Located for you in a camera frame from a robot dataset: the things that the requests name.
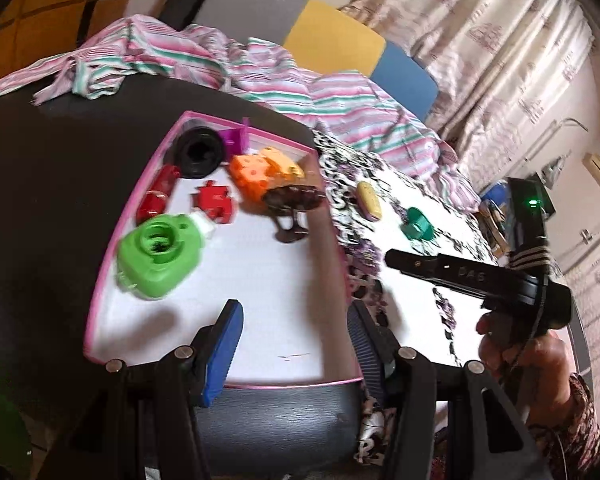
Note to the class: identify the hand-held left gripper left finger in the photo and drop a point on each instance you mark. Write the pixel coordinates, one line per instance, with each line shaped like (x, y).
(222, 355)

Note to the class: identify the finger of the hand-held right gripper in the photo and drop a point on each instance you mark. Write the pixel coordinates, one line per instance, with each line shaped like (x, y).
(412, 262)

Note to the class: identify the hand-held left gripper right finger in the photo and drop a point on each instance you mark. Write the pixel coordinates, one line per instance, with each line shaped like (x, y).
(365, 355)

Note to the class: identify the pink rimmed white tray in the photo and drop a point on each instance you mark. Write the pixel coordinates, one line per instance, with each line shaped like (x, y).
(280, 310)

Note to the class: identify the green and white plastic toy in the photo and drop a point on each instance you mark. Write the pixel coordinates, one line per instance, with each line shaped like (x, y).
(150, 275)

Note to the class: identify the brown plastic stand toy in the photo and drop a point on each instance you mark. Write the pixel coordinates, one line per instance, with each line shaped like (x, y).
(292, 195)

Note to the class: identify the red puzzle piece toy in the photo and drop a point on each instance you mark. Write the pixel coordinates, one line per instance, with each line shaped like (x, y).
(212, 200)

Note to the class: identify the yellow-orange cheese wedge toy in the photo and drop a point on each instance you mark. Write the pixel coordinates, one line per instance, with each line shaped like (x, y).
(282, 162)

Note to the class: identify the red plastic cylinder toy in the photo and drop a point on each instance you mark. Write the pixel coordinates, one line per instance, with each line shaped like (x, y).
(155, 195)

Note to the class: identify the orange holed block toy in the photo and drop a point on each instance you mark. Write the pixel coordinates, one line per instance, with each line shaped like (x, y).
(250, 177)

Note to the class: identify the person's right forearm floral sleeve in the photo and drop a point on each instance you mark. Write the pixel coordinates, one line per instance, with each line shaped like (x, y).
(570, 430)

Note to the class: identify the person's right hand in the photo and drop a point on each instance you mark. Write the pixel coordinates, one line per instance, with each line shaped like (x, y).
(540, 370)

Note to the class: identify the teal green plastic toy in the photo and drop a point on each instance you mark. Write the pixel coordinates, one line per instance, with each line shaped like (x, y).
(417, 225)

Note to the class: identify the white embroidered floral cloth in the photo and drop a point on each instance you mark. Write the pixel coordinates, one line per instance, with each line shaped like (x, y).
(415, 310)

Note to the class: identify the yellow oval plastic toy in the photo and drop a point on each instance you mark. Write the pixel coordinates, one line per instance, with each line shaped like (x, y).
(369, 200)

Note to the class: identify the blue round container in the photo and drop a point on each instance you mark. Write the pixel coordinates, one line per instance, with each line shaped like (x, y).
(495, 195)

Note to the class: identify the metal pipe rack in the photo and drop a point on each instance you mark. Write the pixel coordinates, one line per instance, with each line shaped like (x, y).
(575, 121)

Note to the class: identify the pink green striped cloth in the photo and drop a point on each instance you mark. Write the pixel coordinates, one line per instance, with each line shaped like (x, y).
(340, 95)

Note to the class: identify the black round plastic part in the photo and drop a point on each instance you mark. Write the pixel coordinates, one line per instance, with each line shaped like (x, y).
(215, 156)

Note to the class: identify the green plant leaf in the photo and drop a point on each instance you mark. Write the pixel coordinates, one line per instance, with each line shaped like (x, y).
(5, 435)

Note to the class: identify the beige patterned curtain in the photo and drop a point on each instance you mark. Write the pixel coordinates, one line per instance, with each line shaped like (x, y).
(480, 35)

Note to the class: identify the grey yellow blue chair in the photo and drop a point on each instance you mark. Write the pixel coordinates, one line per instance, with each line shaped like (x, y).
(330, 30)

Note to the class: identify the orange wooden cabinet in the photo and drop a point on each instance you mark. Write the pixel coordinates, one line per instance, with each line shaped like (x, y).
(40, 15)

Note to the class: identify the wall socket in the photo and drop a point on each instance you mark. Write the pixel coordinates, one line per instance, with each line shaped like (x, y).
(586, 236)

